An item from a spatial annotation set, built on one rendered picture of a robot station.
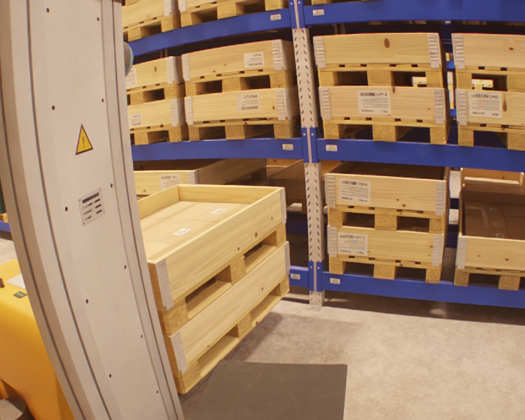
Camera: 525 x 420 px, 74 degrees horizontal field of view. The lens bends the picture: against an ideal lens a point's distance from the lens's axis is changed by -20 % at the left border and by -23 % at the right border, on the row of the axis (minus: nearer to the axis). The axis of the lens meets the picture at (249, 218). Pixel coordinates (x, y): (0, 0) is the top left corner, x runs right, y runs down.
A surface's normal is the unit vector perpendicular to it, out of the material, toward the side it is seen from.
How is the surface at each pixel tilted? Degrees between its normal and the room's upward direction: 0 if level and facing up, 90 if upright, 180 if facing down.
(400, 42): 90
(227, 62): 90
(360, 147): 90
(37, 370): 74
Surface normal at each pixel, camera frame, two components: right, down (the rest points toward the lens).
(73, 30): 0.97, -0.01
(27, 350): -0.48, 0.01
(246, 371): -0.08, -0.95
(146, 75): -0.47, 0.29
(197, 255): 0.88, 0.07
